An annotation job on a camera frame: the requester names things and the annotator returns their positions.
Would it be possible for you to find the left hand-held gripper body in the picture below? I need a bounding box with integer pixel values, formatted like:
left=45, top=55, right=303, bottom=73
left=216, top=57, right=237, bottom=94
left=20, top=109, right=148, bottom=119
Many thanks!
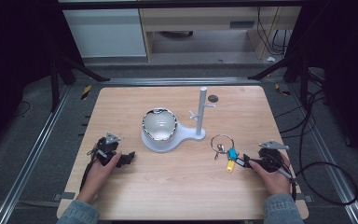
left=89, top=133, right=122, bottom=167

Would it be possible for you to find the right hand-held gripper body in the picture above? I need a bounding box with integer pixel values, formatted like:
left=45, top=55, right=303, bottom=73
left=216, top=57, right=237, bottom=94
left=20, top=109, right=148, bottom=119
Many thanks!
left=256, top=140, right=291, bottom=174

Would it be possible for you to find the person's right hand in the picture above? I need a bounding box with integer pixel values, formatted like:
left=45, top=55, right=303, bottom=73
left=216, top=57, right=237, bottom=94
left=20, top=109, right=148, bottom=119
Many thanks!
left=248, top=153, right=293, bottom=197

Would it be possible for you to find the person's left hand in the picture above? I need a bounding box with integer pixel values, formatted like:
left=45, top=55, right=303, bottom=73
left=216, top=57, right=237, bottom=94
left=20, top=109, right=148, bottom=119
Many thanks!
left=76, top=152, right=122, bottom=205

